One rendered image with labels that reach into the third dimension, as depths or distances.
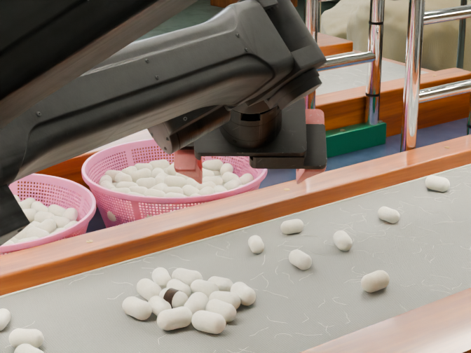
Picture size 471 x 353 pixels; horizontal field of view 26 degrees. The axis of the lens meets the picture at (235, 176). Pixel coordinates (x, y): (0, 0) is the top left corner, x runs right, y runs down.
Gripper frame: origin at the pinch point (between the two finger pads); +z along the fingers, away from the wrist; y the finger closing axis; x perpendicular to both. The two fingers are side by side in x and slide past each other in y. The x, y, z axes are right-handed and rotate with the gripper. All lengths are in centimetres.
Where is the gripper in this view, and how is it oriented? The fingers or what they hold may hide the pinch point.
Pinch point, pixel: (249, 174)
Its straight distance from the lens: 101.4
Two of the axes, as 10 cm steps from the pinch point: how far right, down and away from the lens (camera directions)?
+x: 0.0, -8.6, 5.1
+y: 10.0, 0.0, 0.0
